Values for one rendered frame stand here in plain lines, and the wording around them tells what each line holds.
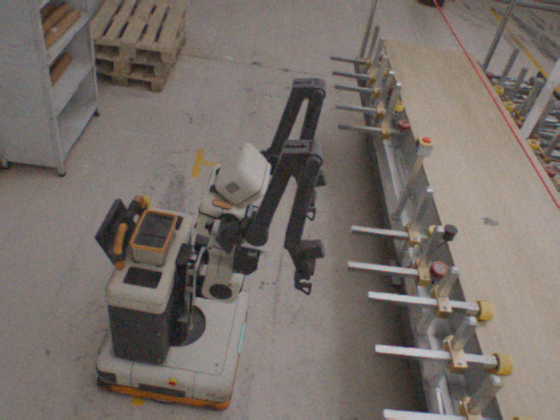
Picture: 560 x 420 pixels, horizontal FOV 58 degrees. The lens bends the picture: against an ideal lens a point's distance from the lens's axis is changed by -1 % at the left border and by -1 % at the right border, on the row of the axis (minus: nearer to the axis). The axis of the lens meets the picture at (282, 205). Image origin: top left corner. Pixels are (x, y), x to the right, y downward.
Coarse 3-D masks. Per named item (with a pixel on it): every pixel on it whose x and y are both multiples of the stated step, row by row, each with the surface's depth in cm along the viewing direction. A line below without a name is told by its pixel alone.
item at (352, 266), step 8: (352, 264) 227; (360, 264) 228; (368, 264) 229; (368, 272) 228; (376, 272) 228; (384, 272) 228; (392, 272) 228; (400, 272) 228; (408, 272) 229; (416, 272) 229; (432, 280) 231
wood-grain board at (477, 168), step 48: (384, 48) 417; (432, 48) 429; (432, 96) 359; (480, 96) 371; (480, 144) 318; (528, 144) 328; (480, 192) 278; (528, 192) 285; (480, 240) 247; (528, 240) 253; (480, 288) 222; (528, 288) 227; (480, 336) 202; (528, 336) 205; (528, 384) 188
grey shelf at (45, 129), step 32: (0, 0) 287; (32, 0) 287; (64, 0) 374; (0, 32) 300; (32, 32) 299; (0, 64) 313; (32, 64) 313; (0, 96) 328; (32, 96) 328; (64, 96) 358; (96, 96) 426; (0, 128) 344; (32, 128) 344; (64, 128) 393; (32, 160) 362
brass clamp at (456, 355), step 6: (450, 336) 191; (444, 342) 191; (444, 348) 191; (450, 348) 187; (450, 354) 185; (456, 354) 185; (462, 354) 185; (456, 360) 183; (462, 360) 183; (450, 366) 184; (456, 366) 181; (462, 366) 181; (450, 372) 184; (456, 372) 184; (462, 372) 183
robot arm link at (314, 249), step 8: (304, 240) 185; (312, 240) 184; (320, 240) 183; (288, 248) 180; (296, 248) 180; (304, 248) 182; (312, 248) 182; (320, 248) 182; (312, 256) 183; (320, 256) 183
